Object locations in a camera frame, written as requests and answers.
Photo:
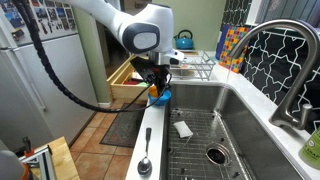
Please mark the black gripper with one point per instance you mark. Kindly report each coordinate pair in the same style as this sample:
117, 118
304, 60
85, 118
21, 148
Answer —
150, 71

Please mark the blue plastic bowl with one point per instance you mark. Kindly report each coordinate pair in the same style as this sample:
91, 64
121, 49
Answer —
165, 98

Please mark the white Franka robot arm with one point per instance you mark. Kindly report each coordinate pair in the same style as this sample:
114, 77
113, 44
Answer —
146, 20

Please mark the sink drain strainer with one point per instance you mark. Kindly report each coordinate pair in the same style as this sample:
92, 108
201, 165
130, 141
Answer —
216, 155

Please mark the stainless steel sink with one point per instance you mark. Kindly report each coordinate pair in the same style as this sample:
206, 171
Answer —
253, 133

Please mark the green sponge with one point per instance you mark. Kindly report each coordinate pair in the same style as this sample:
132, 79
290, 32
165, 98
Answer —
143, 84

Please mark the red cloth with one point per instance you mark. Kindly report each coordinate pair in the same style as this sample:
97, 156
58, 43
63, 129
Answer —
131, 82

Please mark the open wooden drawer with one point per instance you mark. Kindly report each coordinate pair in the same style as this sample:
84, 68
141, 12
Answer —
125, 90

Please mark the white sponge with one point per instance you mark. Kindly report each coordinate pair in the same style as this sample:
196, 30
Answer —
182, 129

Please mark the teal kettle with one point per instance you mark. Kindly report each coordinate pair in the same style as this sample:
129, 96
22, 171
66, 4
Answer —
184, 43

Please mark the patterned dark floor rug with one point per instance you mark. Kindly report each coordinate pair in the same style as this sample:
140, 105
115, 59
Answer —
123, 128

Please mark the blue board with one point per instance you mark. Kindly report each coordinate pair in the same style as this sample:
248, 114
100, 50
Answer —
220, 43

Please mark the large metal spoon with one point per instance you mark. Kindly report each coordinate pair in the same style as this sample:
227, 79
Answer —
144, 165

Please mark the colourful mosaic board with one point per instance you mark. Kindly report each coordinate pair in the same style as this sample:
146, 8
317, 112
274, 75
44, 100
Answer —
233, 46

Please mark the white refrigerator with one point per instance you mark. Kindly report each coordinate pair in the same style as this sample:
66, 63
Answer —
60, 83

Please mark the light wooden table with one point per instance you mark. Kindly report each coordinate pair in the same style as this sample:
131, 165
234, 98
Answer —
63, 156

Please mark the brushed steel faucet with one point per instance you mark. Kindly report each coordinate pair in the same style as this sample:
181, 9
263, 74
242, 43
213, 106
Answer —
300, 76

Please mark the white framed window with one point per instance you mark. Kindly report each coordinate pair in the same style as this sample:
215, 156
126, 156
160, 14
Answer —
283, 10

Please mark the orange black clamp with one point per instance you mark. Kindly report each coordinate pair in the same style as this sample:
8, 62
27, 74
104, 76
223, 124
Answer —
28, 148

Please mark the green soap bottle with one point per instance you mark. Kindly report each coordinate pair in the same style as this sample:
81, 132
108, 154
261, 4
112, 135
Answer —
311, 150

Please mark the aluminium extrusion frame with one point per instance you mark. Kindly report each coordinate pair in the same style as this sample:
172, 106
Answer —
46, 160

